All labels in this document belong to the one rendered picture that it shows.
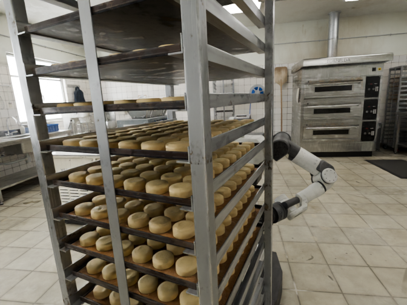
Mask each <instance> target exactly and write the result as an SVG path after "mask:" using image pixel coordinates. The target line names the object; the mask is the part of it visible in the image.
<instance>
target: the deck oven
mask: <svg viewBox="0 0 407 305"><path fill-rule="evenodd" d="M393 57H394V53H379V54H363V55H353V56H337V57H321V58H313V59H302V60H301V61H300V62H298V63H296V64H295V65H293V66H292V67H291V74H293V95H292V120H291V141H292V142H294V143H295V144H297V145H299V146H300V147H302V148H303V149H305V150H307V151H308V152H310V153H311V154H313V155H315V156H316V157H372V152H373V151H376V141H377V130H378V124H379V111H380V100H381V92H382V81H383V69H384V64H385V63H386V62H388V61H393ZM298 88H299V103H297V100H296V96H297V89H298Z"/></svg>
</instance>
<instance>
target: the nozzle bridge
mask: <svg viewBox="0 0 407 305"><path fill-rule="evenodd" d="M167 118H168V117H167V114H166V115H164V116H157V117H151V118H146V119H132V118H130V119H122V120H117V127H118V128H120V127H124V126H132V125H138V124H143V123H150V122H155V121H157V120H158V121H160V120H165V119H166V120H167ZM159 119H160V120H159ZM154 120H155V121H154Z"/></svg>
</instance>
